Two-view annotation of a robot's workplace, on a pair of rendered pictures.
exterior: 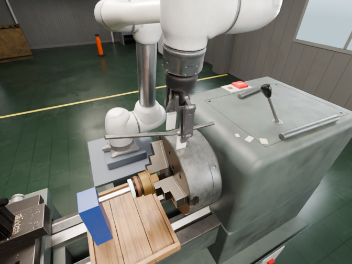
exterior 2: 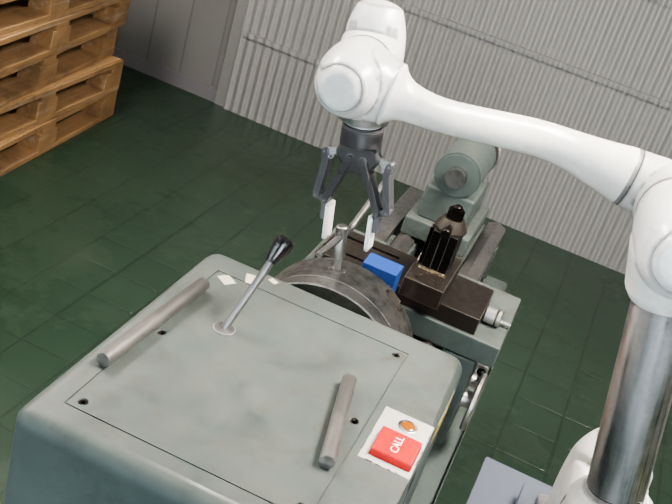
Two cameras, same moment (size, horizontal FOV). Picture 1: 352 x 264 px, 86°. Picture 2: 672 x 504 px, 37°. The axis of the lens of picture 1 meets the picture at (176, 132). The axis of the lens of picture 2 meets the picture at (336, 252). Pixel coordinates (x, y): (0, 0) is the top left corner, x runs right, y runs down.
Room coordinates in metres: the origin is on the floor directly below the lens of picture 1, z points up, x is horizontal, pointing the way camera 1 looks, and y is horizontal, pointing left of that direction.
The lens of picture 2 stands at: (1.48, -1.29, 2.09)
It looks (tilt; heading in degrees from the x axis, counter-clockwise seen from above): 27 degrees down; 129
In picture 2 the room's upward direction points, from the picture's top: 17 degrees clockwise
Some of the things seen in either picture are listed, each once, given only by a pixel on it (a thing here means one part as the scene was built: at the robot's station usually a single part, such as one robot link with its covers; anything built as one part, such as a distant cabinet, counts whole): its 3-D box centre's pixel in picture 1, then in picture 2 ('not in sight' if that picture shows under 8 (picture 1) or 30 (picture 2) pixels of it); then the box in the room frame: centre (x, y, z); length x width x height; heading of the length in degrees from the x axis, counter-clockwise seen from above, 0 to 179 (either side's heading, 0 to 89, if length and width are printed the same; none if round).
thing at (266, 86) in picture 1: (265, 90); (280, 250); (0.58, -0.30, 1.38); 0.04 x 0.03 x 0.05; 116
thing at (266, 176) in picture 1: (252, 141); (245, 475); (0.71, -0.37, 1.06); 0.59 x 0.48 x 0.39; 116
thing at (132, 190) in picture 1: (115, 194); not in sight; (0.39, 0.21, 1.08); 0.13 x 0.07 x 0.07; 116
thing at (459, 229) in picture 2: not in sight; (452, 223); (0.30, 0.58, 1.13); 0.08 x 0.08 x 0.03
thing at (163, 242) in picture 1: (127, 221); not in sight; (0.40, 0.20, 0.88); 0.36 x 0.30 x 0.04; 26
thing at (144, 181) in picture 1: (145, 183); not in sight; (0.44, 0.11, 1.08); 0.09 x 0.09 x 0.09; 26
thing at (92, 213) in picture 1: (96, 217); (369, 306); (0.36, 0.28, 1.00); 0.08 x 0.06 x 0.23; 26
